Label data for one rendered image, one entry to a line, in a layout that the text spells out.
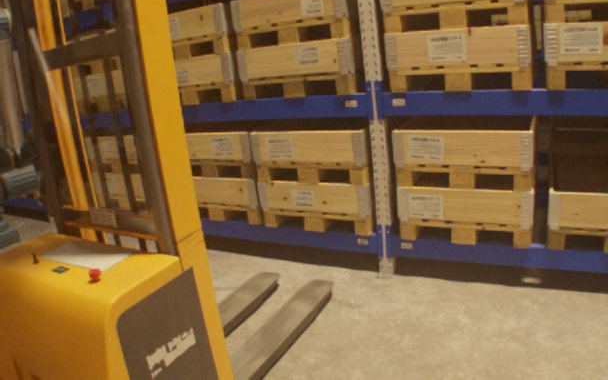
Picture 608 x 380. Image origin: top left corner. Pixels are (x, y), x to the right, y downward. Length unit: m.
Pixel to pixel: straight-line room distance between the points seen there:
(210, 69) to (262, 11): 0.58
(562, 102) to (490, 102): 0.39
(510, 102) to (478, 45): 0.35
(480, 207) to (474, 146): 0.36
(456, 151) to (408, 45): 0.65
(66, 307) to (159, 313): 0.29
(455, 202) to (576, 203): 0.69
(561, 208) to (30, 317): 2.56
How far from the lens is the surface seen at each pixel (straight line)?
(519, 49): 2.64
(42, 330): 1.73
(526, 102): 2.68
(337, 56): 2.89
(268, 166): 3.26
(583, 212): 2.82
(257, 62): 3.18
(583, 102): 2.69
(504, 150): 2.71
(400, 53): 2.77
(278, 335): 2.53
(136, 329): 1.51
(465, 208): 2.84
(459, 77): 2.70
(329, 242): 3.26
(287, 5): 3.05
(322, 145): 3.01
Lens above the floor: 1.50
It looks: 16 degrees down
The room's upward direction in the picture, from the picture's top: 7 degrees counter-clockwise
